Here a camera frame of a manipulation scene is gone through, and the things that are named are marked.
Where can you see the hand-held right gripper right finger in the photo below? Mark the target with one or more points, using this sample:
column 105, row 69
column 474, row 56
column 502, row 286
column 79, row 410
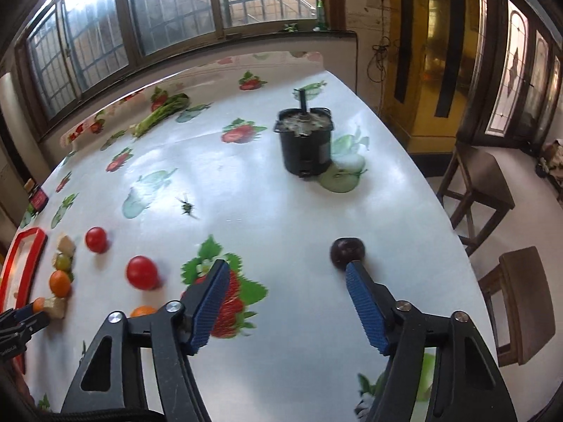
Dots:
column 365, row 307

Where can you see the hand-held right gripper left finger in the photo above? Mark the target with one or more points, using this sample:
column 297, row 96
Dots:
column 209, row 307

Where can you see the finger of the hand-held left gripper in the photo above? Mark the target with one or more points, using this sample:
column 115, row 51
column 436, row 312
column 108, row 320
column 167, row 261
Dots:
column 37, row 321
column 17, row 315

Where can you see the small orange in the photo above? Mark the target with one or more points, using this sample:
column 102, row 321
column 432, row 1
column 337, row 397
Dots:
column 38, row 304

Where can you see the layered beige block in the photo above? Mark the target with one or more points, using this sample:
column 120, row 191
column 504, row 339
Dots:
column 57, row 307

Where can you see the dark purple plum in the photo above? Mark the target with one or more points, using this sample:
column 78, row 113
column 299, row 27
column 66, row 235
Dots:
column 345, row 251

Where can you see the red rimmed tray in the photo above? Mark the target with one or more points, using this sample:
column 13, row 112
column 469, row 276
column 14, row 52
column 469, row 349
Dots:
column 33, row 250

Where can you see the red tomato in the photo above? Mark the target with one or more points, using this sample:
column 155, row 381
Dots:
column 96, row 239
column 142, row 272

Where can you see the rough brown chunk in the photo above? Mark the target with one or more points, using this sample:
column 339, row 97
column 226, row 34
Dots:
column 67, row 244

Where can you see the small green fruit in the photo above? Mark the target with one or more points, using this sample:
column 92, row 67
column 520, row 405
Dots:
column 63, row 263

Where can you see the small dark stem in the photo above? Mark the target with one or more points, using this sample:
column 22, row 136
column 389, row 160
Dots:
column 188, row 206

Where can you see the fruit print tablecloth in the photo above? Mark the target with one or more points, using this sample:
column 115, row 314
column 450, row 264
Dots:
column 264, row 211

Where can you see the wooden stool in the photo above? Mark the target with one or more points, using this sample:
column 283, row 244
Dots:
column 525, row 294
column 477, row 180

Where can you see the black motor with shaft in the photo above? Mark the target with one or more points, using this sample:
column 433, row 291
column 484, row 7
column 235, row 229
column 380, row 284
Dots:
column 303, row 149

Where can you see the green leafy vegetable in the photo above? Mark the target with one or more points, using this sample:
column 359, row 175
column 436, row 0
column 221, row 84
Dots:
column 160, row 112

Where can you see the white standing air conditioner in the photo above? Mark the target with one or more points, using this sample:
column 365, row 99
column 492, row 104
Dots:
column 6, row 110

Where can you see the golden cabinet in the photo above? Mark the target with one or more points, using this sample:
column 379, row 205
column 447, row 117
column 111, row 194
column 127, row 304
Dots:
column 435, row 52

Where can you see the stained glass door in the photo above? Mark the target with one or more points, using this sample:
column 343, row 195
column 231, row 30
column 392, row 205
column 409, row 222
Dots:
column 523, row 74

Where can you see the small green plant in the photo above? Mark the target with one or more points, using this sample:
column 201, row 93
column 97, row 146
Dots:
column 290, row 27

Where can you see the green bottle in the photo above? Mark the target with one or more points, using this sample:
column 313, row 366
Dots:
column 320, row 15

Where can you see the barred window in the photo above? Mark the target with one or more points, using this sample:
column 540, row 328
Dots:
column 132, row 22

